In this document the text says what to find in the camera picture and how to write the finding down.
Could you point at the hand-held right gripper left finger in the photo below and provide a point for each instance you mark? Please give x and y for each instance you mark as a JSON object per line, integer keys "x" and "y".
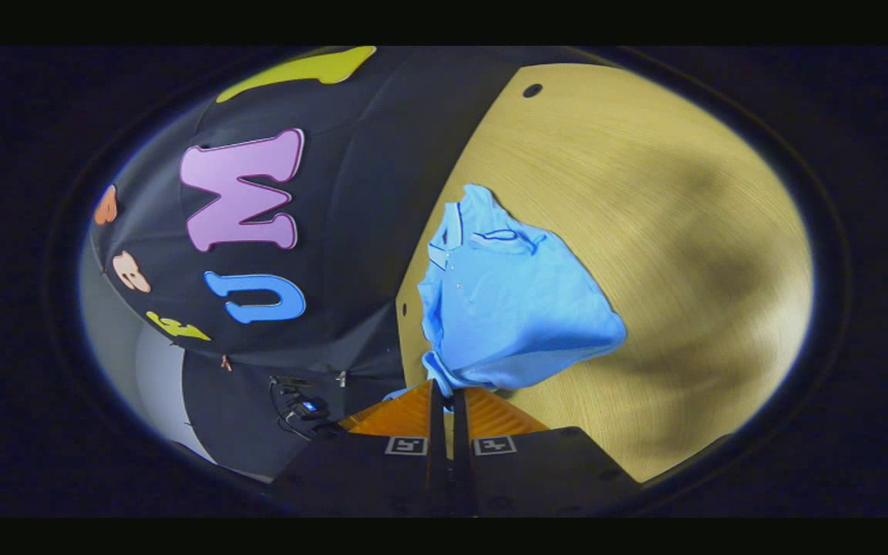
{"x": 436, "y": 432}

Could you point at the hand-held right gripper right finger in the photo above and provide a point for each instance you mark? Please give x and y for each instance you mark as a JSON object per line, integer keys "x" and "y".
{"x": 459, "y": 432}

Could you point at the black backdrop cloth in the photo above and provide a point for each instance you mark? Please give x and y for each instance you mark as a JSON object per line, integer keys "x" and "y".
{"x": 351, "y": 193}

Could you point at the light blue T-shirt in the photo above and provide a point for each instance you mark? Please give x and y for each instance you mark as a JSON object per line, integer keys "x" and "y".
{"x": 513, "y": 308}

